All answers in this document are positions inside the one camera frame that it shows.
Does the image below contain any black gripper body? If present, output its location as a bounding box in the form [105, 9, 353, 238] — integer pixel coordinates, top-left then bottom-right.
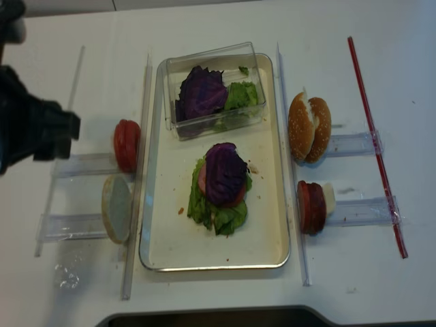
[0, 65, 82, 175]

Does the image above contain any purple lettuce leaf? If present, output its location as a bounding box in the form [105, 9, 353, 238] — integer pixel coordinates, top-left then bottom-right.
[206, 142, 247, 207]

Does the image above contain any stack of tomato slices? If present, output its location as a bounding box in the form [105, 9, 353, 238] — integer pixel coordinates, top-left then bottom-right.
[113, 119, 141, 173]

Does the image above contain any white bread slice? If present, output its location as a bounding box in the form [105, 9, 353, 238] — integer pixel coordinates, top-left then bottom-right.
[102, 175, 132, 244]

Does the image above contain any purple lettuce in box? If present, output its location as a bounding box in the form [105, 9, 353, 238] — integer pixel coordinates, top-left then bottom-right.
[175, 65, 228, 122]

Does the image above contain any clear plastic lettuce box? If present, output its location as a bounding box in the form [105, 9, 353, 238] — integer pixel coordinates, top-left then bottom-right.
[163, 42, 266, 140]

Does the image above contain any green lettuce in box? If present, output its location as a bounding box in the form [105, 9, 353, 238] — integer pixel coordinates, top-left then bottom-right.
[213, 81, 258, 132]

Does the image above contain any green lettuce on tray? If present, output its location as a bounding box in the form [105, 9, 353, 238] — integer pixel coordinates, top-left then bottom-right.
[187, 157, 252, 236]

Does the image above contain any stack of sausage slices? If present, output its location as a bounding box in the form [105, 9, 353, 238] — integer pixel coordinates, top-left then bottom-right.
[297, 181, 327, 236]

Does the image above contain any pink sausage slice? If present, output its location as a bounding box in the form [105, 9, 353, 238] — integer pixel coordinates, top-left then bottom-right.
[198, 163, 206, 196]

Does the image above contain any white metal tray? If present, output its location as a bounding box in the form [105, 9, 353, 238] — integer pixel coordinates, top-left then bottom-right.
[139, 54, 290, 272]

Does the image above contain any sesame bun half inner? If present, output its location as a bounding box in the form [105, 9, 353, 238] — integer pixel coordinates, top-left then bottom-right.
[287, 89, 315, 161]

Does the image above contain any sesame bun half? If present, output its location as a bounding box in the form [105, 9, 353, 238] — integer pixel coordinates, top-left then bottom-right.
[305, 97, 332, 164]
[287, 89, 315, 161]

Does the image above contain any sesame bun half outer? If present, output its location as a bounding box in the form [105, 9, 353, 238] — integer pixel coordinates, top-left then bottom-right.
[305, 97, 332, 164]

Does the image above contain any white lower pusher block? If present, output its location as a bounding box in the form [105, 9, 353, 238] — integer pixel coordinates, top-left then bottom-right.
[322, 183, 336, 215]

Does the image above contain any red plastic strip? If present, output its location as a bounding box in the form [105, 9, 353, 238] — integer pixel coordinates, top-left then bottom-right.
[347, 36, 409, 260]

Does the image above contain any clear upper left rail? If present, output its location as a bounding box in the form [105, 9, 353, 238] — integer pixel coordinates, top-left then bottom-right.
[52, 153, 120, 178]

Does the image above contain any clear lower left rail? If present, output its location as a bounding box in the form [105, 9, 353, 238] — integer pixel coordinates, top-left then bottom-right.
[36, 214, 108, 243]

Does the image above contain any clear long left rail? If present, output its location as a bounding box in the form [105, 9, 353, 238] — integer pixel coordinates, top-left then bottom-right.
[121, 51, 153, 300]

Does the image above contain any clear long rail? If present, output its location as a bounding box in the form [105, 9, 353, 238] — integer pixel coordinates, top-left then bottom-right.
[276, 44, 312, 287]
[121, 51, 153, 300]

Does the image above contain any clear long right rail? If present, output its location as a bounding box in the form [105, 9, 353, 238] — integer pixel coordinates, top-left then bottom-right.
[276, 44, 312, 287]

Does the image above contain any clear upper right rail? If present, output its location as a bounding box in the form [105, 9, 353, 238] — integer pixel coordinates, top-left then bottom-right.
[325, 130, 384, 157]

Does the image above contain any clear lower right rail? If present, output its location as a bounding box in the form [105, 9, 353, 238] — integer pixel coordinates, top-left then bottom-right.
[326, 197, 402, 227]

